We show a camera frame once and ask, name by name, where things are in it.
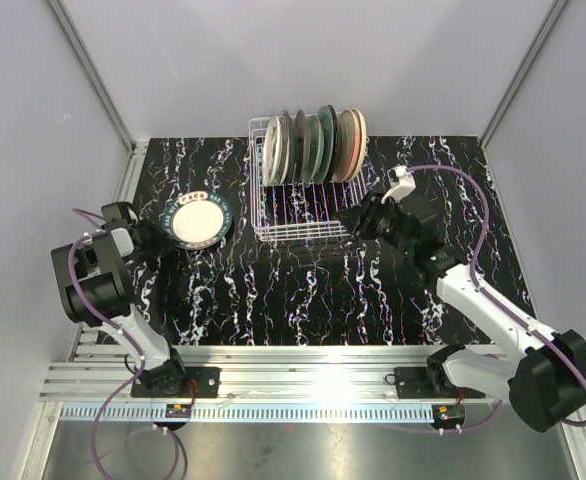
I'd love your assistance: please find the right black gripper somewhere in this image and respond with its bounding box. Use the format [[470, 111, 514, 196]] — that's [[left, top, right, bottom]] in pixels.
[[335, 190, 415, 257]]

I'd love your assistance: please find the white plate dark lettered rim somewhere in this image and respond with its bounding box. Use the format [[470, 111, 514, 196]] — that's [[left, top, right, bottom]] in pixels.
[[160, 191, 234, 250]]

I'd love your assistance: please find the pink cream branch plate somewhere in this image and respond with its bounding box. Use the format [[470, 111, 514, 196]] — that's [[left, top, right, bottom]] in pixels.
[[333, 109, 360, 182]]

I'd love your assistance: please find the orange cream leaf plate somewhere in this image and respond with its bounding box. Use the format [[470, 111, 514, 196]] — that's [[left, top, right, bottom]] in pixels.
[[351, 108, 368, 180]]

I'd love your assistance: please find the green plate with flower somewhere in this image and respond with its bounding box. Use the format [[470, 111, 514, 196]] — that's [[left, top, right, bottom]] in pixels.
[[304, 114, 324, 185]]

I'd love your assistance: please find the dark striped rim plate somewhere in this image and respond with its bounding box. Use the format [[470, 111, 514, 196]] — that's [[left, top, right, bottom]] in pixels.
[[317, 105, 339, 183]]

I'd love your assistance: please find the grey reindeer snowflake plate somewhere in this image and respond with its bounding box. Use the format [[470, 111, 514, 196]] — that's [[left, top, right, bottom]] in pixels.
[[294, 110, 310, 184]]

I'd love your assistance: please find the white blue sunburst plate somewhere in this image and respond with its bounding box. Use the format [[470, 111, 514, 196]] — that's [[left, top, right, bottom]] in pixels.
[[278, 111, 294, 185]]

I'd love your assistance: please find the white watermelon plate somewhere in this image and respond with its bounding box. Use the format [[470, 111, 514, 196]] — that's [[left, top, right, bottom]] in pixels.
[[262, 116, 284, 187]]

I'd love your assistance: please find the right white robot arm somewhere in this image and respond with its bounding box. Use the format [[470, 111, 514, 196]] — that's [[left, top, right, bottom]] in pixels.
[[333, 192, 586, 432]]

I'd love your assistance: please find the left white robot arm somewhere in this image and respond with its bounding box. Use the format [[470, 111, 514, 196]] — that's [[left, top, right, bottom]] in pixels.
[[51, 201, 188, 397]]

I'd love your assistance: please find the left aluminium frame post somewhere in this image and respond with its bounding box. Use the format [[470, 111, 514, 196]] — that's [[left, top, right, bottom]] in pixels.
[[42, 0, 147, 156]]

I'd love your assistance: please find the aluminium frame post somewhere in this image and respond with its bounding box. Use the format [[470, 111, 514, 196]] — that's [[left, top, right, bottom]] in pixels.
[[42, 0, 147, 156], [480, 0, 572, 150]]

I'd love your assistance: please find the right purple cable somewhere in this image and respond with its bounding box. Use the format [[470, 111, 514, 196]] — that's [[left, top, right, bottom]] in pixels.
[[402, 164, 586, 431]]

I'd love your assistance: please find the white wire dish rack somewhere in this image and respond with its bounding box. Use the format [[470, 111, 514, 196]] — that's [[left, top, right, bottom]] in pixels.
[[248, 117, 371, 244]]

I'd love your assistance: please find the aluminium mounting rail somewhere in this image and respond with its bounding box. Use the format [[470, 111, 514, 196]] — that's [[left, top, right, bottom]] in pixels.
[[37, 344, 582, 406]]

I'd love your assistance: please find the white slotted cable duct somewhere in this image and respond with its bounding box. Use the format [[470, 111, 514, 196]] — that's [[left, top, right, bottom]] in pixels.
[[60, 403, 467, 422]]

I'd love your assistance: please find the right aluminium frame post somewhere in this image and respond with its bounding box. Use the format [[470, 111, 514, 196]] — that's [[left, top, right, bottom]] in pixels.
[[480, 0, 572, 150]]

